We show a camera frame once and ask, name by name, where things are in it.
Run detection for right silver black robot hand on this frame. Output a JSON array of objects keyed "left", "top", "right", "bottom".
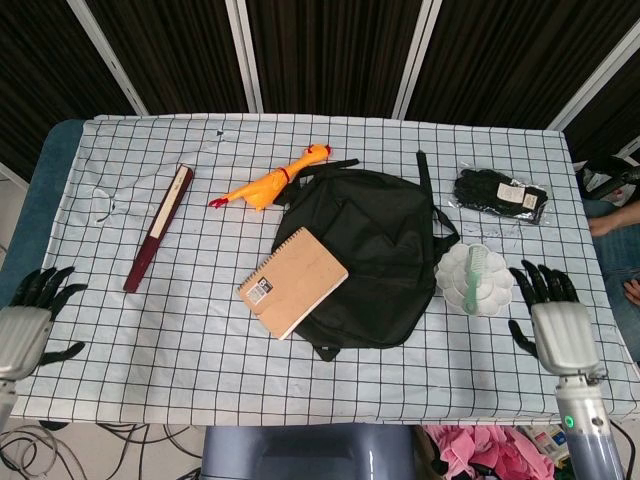
[{"left": 508, "top": 258, "right": 609, "bottom": 378}]

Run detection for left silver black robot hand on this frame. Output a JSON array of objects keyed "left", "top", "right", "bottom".
[{"left": 0, "top": 266, "right": 89, "bottom": 380}]

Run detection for black backpack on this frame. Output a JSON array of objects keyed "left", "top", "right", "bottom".
[{"left": 272, "top": 158, "right": 461, "bottom": 363}]

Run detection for brown spiral notebook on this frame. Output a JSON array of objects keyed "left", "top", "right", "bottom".
[{"left": 237, "top": 226, "right": 350, "bottom": 342}]

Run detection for white flower-shaped dish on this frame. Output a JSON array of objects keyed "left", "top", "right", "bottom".
[{"left": 434, "top": 243, "right": 514, "bottom": 318}]

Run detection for seated person in jeans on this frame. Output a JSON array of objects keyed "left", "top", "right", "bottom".
[{"left": 582, "top": 198, "right": 640, "bottom": 362}]

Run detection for green plastic comb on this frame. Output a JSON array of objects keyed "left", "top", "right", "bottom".
[{"left": 460, "top": 244, "right": 489, "bottom": 314}]

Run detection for blue padded table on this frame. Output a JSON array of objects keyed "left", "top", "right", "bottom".
[{"left": 0, "top": 118, "right": 87, "bottom": 301}]

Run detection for pink clothes pile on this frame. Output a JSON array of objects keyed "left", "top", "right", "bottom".
[{"left": 423, "top": 424, "right": 557, "bottom": 480}]

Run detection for packaged black gloves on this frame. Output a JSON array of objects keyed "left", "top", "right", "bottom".
[{"left": 452, "top": 167, "right": 550, "bottom": 227}]

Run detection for white black checked tablecloth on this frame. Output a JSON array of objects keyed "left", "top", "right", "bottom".
[{"left": 8, "top": 114, "right": 632, "bottom": 426}]

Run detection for black device beside person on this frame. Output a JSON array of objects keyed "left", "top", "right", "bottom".
[{"left": 574, "top": 155, "right": 640, "bottom": 207}]

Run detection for dark red folded fan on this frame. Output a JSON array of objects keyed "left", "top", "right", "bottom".
[{"left": 123, "top": 163, "right": 196, "bottom": 294}]

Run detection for yellow rubber chicken toy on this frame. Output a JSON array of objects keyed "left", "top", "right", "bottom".
[{"left": 208, "top": 143, "right": 334, "bottom": 213}]

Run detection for blue-grey robot torso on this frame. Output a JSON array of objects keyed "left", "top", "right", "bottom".
[{"left": 202, "top": 423, "right": 417, "bottom": 480}]

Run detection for black floor cable bundle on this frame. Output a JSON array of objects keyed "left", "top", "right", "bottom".
[{"left": 0, "top": 418, "right": 205, "bottom": 480}]

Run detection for white partition post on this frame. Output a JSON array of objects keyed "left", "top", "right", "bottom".
[
  {"left": 546, "top": 22, "right": 640, "bottom": 132},
  {"left": 224, "top": 0, "right": 265, "bottom": 114},
  {"left": 78, "top": 0, "right": 150, "bottom": 117},
  {"left": 392, "top": 0, "right": 444, "bottom": 119}
]

